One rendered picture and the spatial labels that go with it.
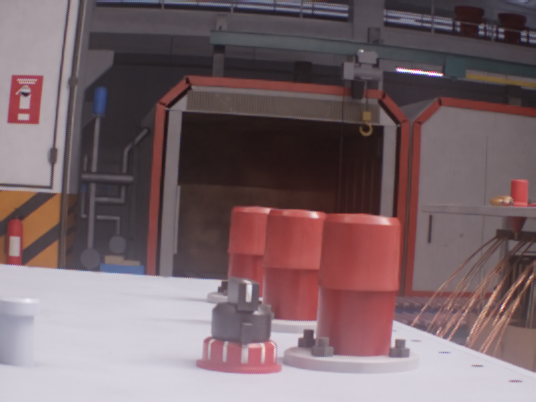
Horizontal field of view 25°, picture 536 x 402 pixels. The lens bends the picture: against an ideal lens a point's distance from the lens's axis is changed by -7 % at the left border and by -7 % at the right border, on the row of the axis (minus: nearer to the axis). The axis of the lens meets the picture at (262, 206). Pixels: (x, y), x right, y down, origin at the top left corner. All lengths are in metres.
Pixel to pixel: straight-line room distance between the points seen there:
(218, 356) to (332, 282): 0.13
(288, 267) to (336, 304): 0.32
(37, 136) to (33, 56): 0.78
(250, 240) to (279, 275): 0.32
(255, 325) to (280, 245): 0.38
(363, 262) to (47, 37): 10.72
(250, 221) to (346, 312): 0.66
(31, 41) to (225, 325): 10.76
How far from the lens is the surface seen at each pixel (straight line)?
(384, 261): 1.09
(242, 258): 1.73
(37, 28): 11.76
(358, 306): 1.08
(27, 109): 11.68
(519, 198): 4.03
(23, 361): 0.96
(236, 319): 1.03
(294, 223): 1.40
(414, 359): 1.10
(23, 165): 11.66
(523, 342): 3.98
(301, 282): 1.41
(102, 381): 0.92
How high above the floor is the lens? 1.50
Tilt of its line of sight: level
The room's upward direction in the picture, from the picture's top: 3 degrees clockwise
